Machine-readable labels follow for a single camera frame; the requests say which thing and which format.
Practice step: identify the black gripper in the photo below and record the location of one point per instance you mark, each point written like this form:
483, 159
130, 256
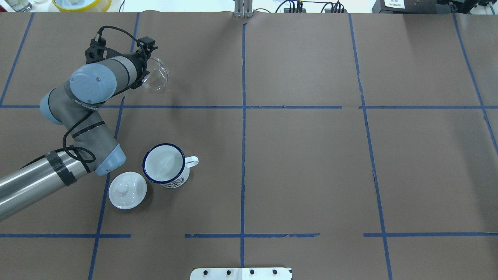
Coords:
139, 69

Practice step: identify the white cup lid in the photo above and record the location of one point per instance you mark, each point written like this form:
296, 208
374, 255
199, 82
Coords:
127, 190

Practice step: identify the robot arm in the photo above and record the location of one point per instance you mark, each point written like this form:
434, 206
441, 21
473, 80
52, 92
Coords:
88, 146

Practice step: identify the white enamel cup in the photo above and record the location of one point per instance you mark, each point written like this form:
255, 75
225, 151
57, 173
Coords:
166, 165

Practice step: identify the yellow rimmed bowl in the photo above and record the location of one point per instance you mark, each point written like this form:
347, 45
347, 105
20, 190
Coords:
82, 5

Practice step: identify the black desktop box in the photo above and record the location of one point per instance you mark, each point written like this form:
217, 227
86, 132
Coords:
412, 7

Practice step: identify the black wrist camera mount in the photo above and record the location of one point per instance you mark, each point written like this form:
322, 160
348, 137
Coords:
97, 51

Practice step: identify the aluminium frame post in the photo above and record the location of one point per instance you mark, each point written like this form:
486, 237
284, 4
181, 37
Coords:
243, 9

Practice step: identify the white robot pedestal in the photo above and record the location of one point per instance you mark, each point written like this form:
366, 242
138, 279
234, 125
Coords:
254, 273

